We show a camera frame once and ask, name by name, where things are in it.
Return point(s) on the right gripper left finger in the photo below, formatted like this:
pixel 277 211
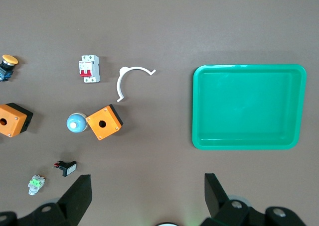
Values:
pixel 72 203

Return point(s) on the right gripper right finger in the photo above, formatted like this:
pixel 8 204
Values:
pixel 216 201

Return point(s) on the white circuit breaker red switches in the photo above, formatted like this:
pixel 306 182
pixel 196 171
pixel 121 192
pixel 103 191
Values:
pixel 90 64

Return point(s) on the blue dome buzzer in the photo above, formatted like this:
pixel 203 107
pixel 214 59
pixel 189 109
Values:
pixel 77 119

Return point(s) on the green plastic tray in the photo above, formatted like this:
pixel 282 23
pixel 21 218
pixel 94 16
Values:
pixel 249 106

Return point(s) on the small white curved clip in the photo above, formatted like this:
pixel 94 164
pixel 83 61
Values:
pixel 118 85

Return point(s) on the yellow mushroom push button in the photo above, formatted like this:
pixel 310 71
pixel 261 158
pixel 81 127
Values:
pixel 10 59

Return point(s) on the brown table cover mat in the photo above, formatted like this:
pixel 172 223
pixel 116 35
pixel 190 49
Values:
pixel 159 24

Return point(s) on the black rectangular indicator switch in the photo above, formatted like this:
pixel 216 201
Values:
pixel 67 168

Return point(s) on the green and white switch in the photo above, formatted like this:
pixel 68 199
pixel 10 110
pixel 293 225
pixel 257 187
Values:
pixel 36 183

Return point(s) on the orange push-button enclosure box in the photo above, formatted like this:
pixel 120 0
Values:
pixel 111 116
pixel 13 115

